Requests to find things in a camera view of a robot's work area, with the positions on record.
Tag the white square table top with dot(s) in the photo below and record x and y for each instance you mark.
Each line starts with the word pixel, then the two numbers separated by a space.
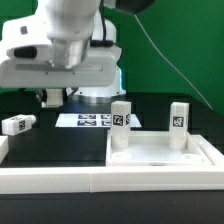
pixel 151 148

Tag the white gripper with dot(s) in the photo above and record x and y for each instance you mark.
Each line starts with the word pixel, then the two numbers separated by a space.
pixel 97 70

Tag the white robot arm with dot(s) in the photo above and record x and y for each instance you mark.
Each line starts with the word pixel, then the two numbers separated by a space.
pixel 65 49

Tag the white U-shaped obstacle fence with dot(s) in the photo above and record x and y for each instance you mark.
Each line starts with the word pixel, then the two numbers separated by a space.
pixel 110 179

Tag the white marker base plate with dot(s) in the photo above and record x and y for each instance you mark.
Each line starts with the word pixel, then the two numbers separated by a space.
pixel 91 120

